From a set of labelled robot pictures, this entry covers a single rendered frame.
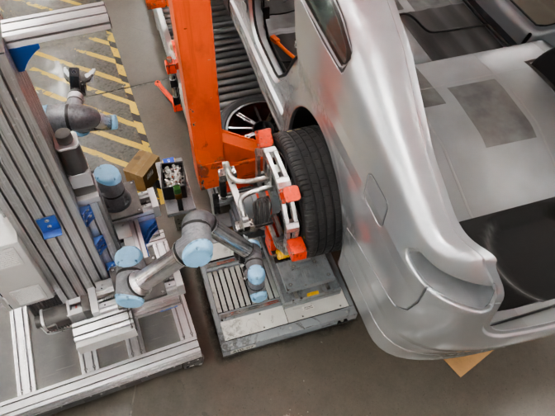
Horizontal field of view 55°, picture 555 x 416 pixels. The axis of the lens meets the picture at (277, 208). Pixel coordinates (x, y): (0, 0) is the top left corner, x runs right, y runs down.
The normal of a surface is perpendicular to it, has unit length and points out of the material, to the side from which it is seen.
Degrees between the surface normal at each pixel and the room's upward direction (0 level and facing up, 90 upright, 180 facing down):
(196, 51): 90
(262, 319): 0
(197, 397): 0
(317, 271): 0
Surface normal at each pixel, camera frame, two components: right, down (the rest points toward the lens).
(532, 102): 0.03, -0.58
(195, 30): 0.30, 0.76
